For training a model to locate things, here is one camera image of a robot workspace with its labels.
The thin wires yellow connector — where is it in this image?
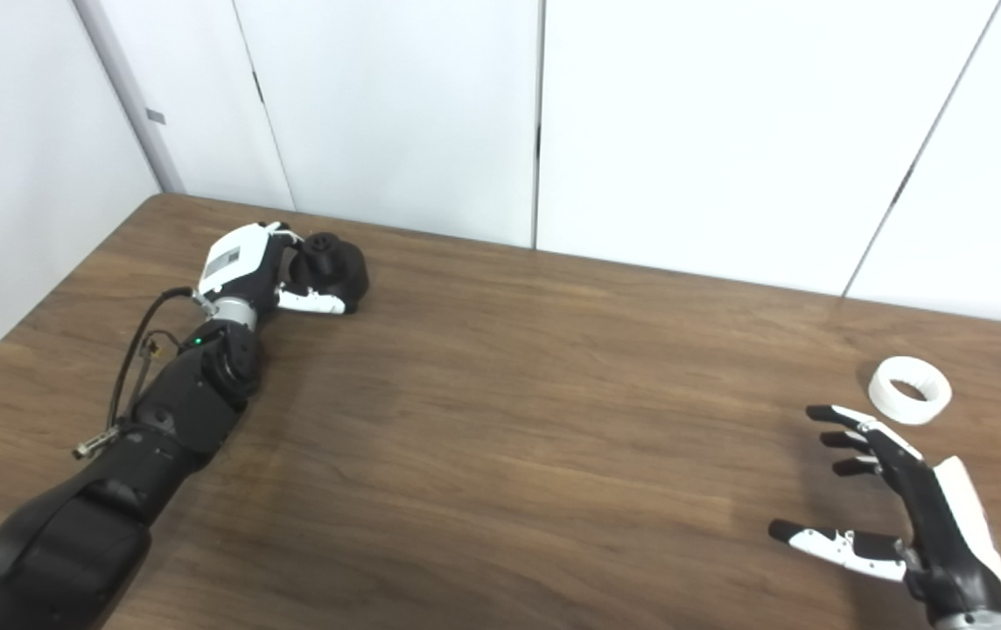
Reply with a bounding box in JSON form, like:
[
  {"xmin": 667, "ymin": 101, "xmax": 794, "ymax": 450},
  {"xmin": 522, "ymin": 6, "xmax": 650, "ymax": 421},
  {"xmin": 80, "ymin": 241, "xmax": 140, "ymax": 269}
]
[{"xmin": 137, "ymin": 331, "xmax": 182, "ymax": 361}]

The gray wall corner post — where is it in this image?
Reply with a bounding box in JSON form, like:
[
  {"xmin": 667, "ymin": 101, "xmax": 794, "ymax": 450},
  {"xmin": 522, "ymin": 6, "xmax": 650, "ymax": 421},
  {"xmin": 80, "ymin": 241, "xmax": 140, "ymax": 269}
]
[{"xmin": 72, "ymin": 0, "xmax": 188, "ymax": 195}]

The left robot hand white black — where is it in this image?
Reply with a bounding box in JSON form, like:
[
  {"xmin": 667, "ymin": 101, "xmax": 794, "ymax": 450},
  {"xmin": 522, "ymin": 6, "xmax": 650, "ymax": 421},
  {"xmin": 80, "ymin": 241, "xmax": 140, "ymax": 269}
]
[{"xmin": 197, "ymin": 220, "xmax": 353, "ymax": 320}]

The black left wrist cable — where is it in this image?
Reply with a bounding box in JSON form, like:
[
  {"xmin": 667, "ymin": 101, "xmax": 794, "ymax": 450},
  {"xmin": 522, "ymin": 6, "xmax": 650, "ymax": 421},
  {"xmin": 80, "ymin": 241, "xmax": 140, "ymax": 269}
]
[{"xmin": 107, "ymin": 286, "xmax": 220, "ymax": 430}]

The white plastic ring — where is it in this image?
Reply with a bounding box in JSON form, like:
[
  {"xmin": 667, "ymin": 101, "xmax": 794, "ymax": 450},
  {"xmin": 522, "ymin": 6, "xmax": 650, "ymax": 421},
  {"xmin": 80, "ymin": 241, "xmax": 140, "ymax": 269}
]
[{"xmin": 868, "ymin": 356, "xmax": 953, "ymax": 426}]

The round black plastic part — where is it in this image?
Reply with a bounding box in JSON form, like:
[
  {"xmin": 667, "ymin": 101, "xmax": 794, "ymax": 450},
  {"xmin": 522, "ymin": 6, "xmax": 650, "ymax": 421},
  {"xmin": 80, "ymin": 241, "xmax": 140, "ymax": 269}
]
[{"xmin": 289, "ymin": 231, "xmax": 370, "ymax": 314}]

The silver metal cable plug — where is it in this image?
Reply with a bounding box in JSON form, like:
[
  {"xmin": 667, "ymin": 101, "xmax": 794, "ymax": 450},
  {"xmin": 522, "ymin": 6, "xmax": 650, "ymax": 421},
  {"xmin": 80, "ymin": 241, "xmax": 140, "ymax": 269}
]
[{"xmin": 72, "ymin": 426, "xmax": 123, "ymax": 460}]

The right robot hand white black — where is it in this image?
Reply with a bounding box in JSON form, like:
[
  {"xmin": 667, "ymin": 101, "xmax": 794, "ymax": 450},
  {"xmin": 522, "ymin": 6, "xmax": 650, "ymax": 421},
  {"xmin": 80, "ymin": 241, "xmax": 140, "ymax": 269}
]
[{"xmin": 768, "ymin": 403, "xmax": 1001, "ymax": 627}]

